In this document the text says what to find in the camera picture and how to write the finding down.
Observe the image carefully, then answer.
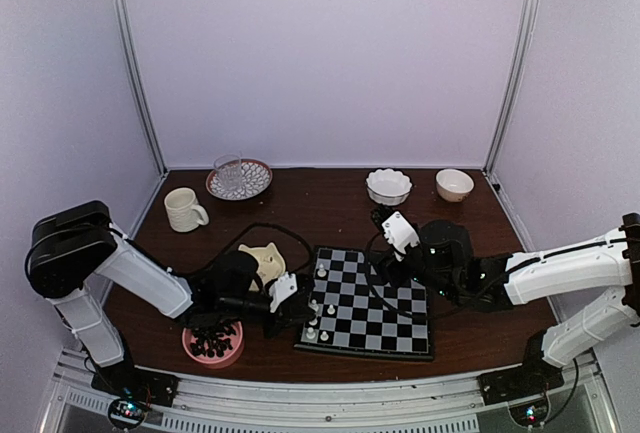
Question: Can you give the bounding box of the cream cat-ear bowl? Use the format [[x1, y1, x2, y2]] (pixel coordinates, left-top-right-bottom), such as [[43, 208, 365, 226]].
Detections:
[[237, 242, 286, 287]]

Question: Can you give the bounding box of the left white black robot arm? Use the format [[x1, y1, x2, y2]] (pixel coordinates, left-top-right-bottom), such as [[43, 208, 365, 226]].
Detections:
[[24, 200, 315, 397]]

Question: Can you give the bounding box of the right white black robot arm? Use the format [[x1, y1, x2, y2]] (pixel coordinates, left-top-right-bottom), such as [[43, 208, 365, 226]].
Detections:
[[371, 206, 639, 395]]

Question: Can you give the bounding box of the pile of black chess pieces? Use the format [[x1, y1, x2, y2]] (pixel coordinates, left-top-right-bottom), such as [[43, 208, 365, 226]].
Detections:
[[189, 324, 237, 358]]

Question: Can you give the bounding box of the white chess bishop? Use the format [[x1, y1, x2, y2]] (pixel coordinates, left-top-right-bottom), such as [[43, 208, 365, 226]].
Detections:
[[316, 263, 327, 278]]

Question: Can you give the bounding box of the pink cat-ear bowl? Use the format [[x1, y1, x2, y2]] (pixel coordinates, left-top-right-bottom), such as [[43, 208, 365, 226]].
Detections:
[[182, 322, 245, 369]]

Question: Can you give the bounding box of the small cream bowl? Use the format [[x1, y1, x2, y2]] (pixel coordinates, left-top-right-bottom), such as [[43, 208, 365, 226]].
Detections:
[[435, 168, 475, 203]]

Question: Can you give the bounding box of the cream ribbed mug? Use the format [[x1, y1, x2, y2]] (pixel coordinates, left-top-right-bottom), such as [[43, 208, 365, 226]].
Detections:
[[164, 187, 210, 233]]

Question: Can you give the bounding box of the white scalloped dish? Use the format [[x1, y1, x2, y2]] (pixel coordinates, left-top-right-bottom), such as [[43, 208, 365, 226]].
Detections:
[[365, 168, 413, 206]]

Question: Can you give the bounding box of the black white chessboard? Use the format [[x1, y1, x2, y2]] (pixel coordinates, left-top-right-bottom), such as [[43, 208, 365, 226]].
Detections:
[[294, 246, 435, 362]]

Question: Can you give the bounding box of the patterned ceramic plate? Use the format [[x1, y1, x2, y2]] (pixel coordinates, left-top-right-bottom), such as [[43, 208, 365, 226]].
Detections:
[[205, 159, 273, 201]]

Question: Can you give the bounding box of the clear drinking glass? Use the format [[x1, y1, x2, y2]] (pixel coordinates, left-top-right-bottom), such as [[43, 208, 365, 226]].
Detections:
[[214, 154, 243, 193]]

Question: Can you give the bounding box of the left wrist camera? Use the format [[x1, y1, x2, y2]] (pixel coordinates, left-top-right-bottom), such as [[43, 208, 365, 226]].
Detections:
[[268, 273, 298, 314]]

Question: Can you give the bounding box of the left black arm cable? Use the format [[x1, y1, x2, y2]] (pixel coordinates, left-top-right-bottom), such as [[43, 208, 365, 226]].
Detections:
[[199, 222, 314, 284]]

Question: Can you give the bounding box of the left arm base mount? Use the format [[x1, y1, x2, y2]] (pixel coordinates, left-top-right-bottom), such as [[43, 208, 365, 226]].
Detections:
[[91, 365, 179, 407]]

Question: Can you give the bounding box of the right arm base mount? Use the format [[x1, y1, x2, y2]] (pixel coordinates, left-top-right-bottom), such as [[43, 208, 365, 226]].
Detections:
[[478, 365, 564, 405]]

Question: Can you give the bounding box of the aluminium front rail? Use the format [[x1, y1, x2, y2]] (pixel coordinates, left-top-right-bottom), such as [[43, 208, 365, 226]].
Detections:
[[35, 349, 623, 432]]

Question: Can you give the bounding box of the right aluminium frame post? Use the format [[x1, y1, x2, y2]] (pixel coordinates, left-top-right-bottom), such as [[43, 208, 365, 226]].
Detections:
[[483, 0, 540, 177]]

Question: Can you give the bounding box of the aluminium frame post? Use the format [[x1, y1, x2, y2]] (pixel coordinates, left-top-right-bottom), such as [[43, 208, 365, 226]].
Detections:
[[483, 0, 540, 177], [112, 0, 168, 177]]

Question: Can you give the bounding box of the left aluminium frame post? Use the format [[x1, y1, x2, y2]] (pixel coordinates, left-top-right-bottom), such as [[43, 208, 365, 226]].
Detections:
[[112, 0, 168, 177]]

